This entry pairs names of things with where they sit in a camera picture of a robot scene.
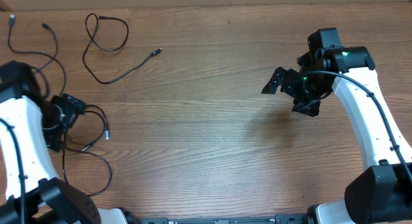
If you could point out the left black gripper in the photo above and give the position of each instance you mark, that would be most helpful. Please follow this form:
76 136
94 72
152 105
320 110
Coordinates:
74 105

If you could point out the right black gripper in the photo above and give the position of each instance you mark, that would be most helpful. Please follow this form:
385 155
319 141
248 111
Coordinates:
289 77

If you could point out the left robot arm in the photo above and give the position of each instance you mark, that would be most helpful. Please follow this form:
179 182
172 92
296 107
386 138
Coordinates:
31 126

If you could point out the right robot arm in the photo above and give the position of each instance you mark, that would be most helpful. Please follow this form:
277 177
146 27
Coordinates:
382 193

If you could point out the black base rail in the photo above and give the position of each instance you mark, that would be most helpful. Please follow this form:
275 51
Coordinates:
219 220

